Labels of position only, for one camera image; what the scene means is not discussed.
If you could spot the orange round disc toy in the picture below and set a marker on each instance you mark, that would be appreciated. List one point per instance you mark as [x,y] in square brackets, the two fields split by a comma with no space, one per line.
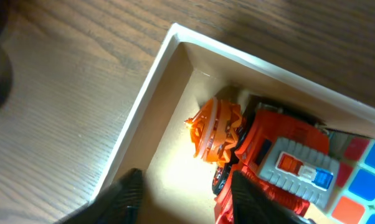
[214,131]

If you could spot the white cardboard box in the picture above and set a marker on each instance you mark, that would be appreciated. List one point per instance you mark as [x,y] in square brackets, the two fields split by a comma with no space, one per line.
[189,70]

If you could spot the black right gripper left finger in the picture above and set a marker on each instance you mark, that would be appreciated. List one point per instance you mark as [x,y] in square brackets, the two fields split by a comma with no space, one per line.
[120,203]

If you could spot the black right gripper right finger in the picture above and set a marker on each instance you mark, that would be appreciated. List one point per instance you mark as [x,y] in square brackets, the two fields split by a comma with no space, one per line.
[252,206]

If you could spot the red toy truck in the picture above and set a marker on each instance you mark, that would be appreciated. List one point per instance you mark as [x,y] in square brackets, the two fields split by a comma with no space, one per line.
[286,155]

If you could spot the multicoloured puzzle cube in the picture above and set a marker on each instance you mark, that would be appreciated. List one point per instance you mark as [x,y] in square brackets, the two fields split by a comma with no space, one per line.
[353,200]

